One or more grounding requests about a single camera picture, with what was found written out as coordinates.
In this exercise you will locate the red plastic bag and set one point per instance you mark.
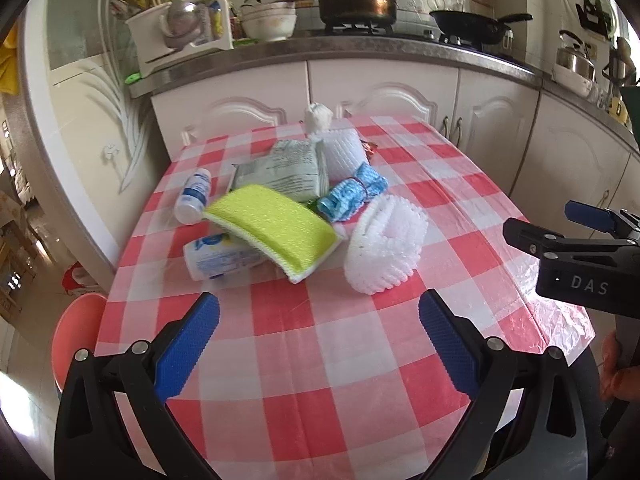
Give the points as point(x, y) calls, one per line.
point(76, 281)

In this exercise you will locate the white foam fruit net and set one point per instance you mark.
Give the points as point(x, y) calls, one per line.
point(386, 244)

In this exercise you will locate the small white yogurt bottle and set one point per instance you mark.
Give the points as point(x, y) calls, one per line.
point(193, 197)

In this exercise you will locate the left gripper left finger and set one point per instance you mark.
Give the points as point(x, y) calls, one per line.
point(91, 438)

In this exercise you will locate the white utensil drying rack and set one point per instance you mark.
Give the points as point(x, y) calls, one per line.
point(155, 51)

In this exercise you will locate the grey stone countertop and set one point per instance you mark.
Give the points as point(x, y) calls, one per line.
point(213, 64)

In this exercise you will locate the stacked white bowls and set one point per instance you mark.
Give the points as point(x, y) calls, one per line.
point(268, 22)

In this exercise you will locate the white foam net sleeve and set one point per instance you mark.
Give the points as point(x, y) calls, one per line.
point(343, 151)

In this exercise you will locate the blue white wrapper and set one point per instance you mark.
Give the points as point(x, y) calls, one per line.
point(347, 197)

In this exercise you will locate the person's right hand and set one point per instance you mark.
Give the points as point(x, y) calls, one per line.
point(621, 383)

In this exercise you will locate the small green round lid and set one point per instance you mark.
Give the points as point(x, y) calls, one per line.
point(132, 78)

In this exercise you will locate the gas stove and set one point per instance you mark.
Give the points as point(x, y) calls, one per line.
point(427, 34)

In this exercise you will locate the white blue-labelled bottle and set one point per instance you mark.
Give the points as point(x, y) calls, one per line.
point(218, 254)

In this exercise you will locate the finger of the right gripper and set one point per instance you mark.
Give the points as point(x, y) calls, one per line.
point(600, 217)
point(541, 242)

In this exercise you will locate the orange plastic trash bin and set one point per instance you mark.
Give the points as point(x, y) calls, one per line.
point(77, 328)

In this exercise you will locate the frosted glass sliding door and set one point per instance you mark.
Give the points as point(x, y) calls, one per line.
point(92, 152)

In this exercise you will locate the black frying pan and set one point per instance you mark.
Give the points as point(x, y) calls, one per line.
point(476, 28)

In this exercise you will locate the steel kettle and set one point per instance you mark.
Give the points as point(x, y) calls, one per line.
point(573, 55)

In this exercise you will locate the white tissue bundle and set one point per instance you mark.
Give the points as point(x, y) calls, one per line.
point(317, 118)

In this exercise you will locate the white kitchen cabinets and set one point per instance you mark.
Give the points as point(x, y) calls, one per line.
point(539, 146)

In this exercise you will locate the grey green foil packet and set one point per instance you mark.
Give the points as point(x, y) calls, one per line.
point(294, 168)

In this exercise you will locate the yellow hanging cloth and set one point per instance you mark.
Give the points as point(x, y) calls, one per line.
point(9, 79)

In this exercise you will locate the steel ladle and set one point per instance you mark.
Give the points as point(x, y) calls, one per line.
point(179, 19)

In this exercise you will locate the red snack wrapper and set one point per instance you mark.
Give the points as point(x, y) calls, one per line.
point(369, 148)

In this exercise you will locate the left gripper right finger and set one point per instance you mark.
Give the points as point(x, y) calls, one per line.
point(524, 420)

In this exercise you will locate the red white checkered tablecloth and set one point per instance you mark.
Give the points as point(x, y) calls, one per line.
point(314, 380)

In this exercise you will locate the yellow green sponge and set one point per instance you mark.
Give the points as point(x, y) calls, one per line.
point(287, 233)

